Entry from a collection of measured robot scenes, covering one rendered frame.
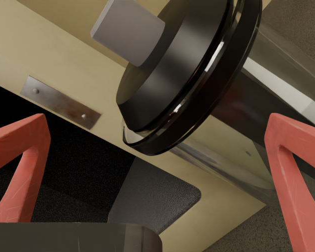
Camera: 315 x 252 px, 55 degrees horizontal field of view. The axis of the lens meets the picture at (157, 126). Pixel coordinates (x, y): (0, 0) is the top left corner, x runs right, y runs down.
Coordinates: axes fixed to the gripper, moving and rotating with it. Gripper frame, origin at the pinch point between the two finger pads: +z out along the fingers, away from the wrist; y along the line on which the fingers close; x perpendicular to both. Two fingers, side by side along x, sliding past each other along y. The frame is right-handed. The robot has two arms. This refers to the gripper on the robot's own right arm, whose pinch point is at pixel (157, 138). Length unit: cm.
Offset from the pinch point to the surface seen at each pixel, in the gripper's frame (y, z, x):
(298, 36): -21.8, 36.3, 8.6
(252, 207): -11.4, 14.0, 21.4
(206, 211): -6.0, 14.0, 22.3
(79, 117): 7.4, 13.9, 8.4
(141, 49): 0.8, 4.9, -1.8
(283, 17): -22, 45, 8
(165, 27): -0.4, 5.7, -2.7
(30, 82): 11.1, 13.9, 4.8
